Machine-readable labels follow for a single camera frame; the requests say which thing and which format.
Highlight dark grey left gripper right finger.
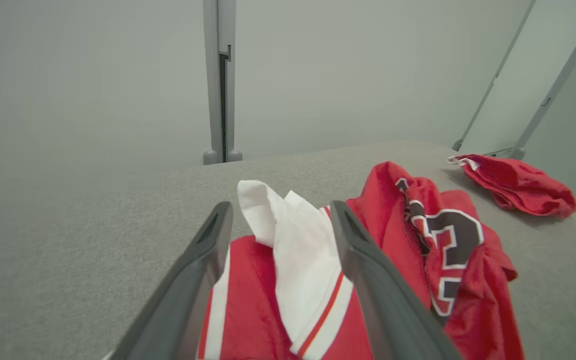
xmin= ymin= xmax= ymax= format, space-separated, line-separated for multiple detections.
xmin=329 ymin=200 xmax=462 ymax=360

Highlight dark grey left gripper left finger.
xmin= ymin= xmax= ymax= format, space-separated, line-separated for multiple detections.
xmin=110 ymin=201 xmax=234 ymax=360

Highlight red jersey with white sleeves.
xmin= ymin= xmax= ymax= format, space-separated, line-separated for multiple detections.
xmin=195 ymin=161 xmax=526 ymax=360

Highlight red shorts with white stripe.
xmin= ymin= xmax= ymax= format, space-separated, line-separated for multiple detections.
xmin=447 ymin=154 xmax=576 ymax=219

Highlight thin grey partition post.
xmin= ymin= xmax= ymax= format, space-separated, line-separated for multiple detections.
xmin=451 ymin=0 xmax=538 ymax=152

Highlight thick grey partition post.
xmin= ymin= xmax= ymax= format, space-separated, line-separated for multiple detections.
xmin=509 ymin=0 xmax=576 ymax=161

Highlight grey partition post twin feet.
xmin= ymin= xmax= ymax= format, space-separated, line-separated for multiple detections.
xmin=203 ymin=0 xmax=243 ymax=166

